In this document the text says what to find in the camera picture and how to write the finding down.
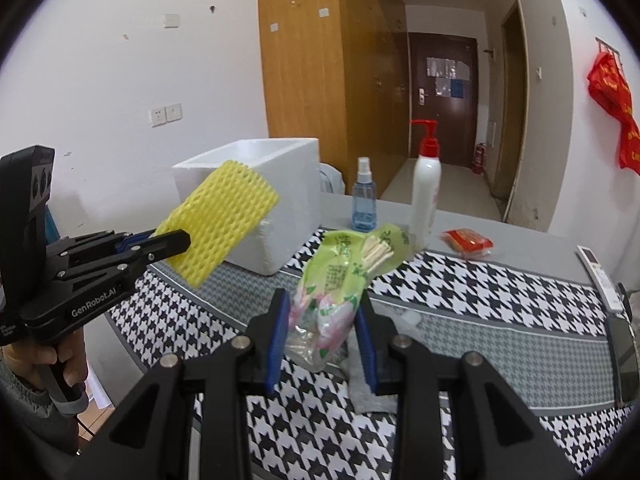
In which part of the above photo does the wooden side door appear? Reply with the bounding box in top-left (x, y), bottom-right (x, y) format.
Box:
top-left (492, 0), bottom-right (531, 211)

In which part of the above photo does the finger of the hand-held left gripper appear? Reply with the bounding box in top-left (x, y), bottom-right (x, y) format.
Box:
top-left (57, 229), bottom-right (192, 292)
top-left (46, 230), bottom-right (157, 269)

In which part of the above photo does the green plastic bag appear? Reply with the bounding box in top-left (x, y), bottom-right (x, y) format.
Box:
top-left (284, 225), bottom-right (418, 373)

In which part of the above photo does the houndstooth table cloth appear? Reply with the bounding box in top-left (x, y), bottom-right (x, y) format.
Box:
top-left (102, 227), bottom-right (633, 480)

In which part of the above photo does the white paper notice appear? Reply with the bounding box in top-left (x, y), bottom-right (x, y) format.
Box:
top-left (427, 57), bottom-right (471, 81)

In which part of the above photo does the white remote control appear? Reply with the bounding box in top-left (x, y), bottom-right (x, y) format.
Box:
top-left (576, 245), bottom-right (623, 313)

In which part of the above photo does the wooden wardrobe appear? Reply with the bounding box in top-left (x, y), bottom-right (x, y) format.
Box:
top-left (257, 0), bottom-right (411, 200)

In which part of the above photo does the black smartphone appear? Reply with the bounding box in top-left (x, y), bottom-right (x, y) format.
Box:
top-left (606, 316), bottom-right (640, 406)

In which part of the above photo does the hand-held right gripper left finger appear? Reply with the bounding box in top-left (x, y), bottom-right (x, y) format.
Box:
top-left (65, 287), bottom-right (292, 480)

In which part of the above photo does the white foam box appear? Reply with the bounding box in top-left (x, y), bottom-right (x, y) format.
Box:
top-left (171, 137), bottom-right (322, 277)

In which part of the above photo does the black chair armrest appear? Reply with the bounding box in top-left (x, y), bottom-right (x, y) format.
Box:
top-left (617, 282), bottom-right (640, 321)

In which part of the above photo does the person's left hand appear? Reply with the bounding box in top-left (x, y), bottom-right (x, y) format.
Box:
top-left (0, 327), bottom-right (92, 391)

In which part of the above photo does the dark brown door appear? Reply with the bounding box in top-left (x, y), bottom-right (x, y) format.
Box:
top-left (407, 31), bottom-right (480, 168)

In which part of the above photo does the blue spray bottle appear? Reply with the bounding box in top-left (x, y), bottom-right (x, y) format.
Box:
top-left (352, 156), bottom-right (378, 233)

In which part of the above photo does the yellow foam net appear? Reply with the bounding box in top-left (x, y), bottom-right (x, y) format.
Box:
top-left (154, 160), bottom-right (281, 289)

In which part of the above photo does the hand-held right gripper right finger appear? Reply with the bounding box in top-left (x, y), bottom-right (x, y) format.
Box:
top-left (354, 291), bottom-right (581, 480)

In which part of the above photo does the grey cloth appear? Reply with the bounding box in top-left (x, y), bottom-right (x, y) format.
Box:
top-left (345, 345), bottom-right (401, 415)

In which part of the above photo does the white pump bottle red cap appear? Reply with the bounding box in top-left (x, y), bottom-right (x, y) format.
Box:
top-left (407, 119), bottom-right (442, 251)

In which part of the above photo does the person's left forearm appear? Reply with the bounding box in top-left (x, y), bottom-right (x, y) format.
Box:
top-left (0, 357), bottom-right (83, 456)

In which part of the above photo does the red hanging bag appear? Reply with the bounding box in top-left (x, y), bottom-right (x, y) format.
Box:
top-left (587, 51), bottom-right (640, 176)

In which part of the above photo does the red packet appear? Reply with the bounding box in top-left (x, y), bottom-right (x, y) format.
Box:
top-left (441, 228), bottom-right (494, 257)

